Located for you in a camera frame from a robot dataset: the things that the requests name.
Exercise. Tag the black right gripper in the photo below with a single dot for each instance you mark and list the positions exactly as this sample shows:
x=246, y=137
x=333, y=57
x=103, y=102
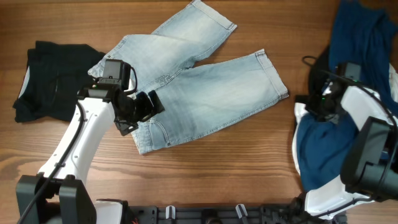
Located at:
x=311, y=106

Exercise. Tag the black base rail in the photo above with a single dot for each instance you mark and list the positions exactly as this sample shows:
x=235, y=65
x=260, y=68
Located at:
x=265, y=214

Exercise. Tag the light blue denim shorts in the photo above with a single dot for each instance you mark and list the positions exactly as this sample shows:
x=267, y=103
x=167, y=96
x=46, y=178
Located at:
x=198, y=99

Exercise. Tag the black folded t-shirt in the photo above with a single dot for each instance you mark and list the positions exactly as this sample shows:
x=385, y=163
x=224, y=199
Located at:
x=55, y=75

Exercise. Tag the dark blue shirt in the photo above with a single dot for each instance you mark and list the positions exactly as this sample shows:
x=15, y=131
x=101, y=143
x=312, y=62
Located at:
x=362, y=36

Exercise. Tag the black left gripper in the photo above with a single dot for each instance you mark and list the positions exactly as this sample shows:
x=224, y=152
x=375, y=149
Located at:
x=147, y=110

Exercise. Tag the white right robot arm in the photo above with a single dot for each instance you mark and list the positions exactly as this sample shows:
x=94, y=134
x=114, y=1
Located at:
x=368, y=172

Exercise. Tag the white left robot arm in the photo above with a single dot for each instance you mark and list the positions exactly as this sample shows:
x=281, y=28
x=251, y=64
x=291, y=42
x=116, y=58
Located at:
x=57, y=193

